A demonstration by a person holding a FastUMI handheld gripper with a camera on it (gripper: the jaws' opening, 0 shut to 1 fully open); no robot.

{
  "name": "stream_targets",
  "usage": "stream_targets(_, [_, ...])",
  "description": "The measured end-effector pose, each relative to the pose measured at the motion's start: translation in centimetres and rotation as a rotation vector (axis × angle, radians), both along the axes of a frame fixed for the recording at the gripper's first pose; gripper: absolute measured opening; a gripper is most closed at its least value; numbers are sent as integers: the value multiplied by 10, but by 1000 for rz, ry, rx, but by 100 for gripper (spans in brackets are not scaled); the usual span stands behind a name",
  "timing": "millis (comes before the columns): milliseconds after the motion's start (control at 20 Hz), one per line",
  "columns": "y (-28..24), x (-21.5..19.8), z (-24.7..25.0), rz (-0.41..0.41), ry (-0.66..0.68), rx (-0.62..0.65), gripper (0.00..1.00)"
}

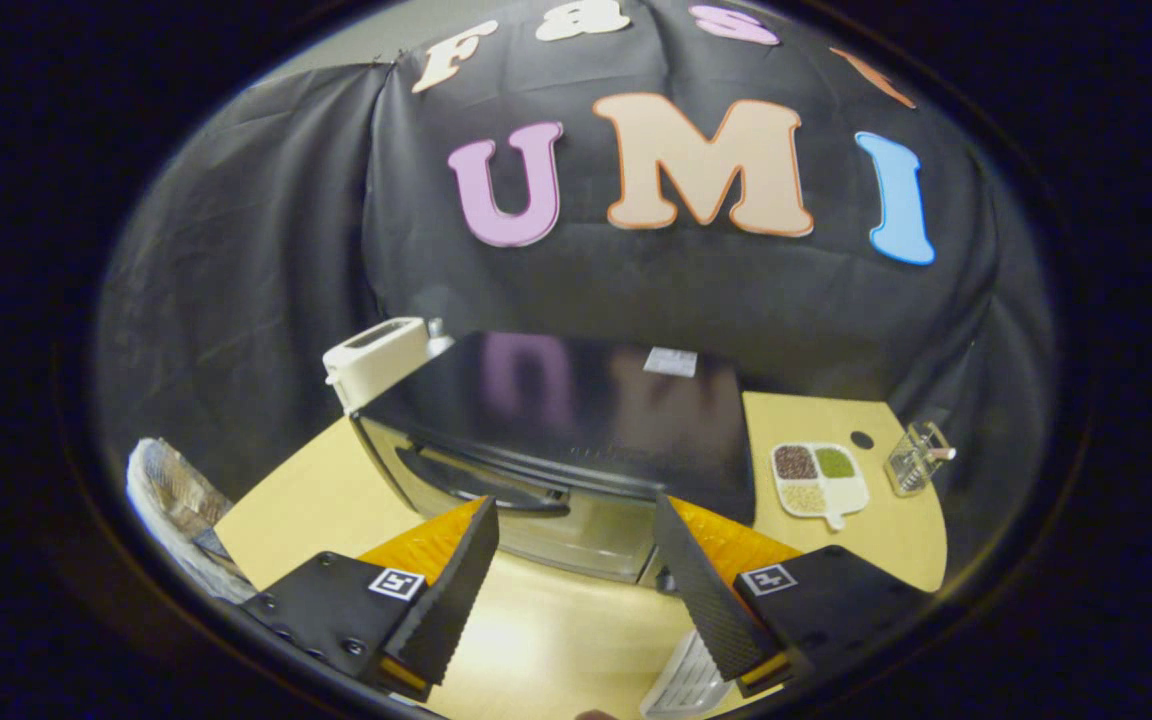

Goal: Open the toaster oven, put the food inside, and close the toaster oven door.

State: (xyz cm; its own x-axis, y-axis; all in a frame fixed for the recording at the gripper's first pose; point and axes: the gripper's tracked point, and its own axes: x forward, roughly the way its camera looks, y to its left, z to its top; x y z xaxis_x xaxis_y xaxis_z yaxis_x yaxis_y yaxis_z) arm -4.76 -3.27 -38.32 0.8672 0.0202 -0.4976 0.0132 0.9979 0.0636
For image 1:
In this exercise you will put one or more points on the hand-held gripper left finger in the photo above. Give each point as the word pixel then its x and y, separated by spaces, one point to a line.
pixel 446 610

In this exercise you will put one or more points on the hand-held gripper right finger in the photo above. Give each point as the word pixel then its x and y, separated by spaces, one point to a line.
pixel 706 600

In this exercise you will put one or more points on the black toaster oven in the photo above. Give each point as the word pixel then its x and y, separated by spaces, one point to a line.
pixel 556 400

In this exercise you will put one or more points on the white slot toaster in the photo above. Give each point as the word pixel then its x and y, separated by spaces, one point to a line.
pixel 376 355

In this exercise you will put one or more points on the small white ribbed plate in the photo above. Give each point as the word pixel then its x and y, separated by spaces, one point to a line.
pixel 681 685

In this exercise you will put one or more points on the white divided plate with beans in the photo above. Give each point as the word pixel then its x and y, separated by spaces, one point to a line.
pixel 821 485

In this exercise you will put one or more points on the black round table grommet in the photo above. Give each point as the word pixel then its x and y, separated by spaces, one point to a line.
pixel 862 440

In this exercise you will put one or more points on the chair with fluffy white cover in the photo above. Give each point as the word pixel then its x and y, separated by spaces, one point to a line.
pixel 171 500

